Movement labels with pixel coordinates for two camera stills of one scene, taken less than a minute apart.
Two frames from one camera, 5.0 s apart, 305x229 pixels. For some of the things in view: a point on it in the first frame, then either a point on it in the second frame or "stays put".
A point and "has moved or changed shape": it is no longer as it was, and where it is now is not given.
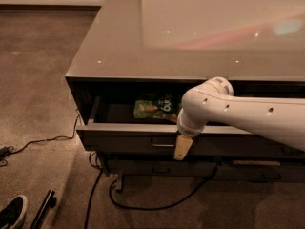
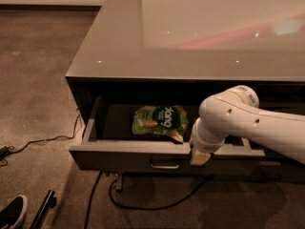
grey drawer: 149,122 has moved or changed shape
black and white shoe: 12,214 stays put
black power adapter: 4,152 stays put
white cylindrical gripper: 190,130 -> 203,144
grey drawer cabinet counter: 148,44 stays put
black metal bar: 50,201 stays put
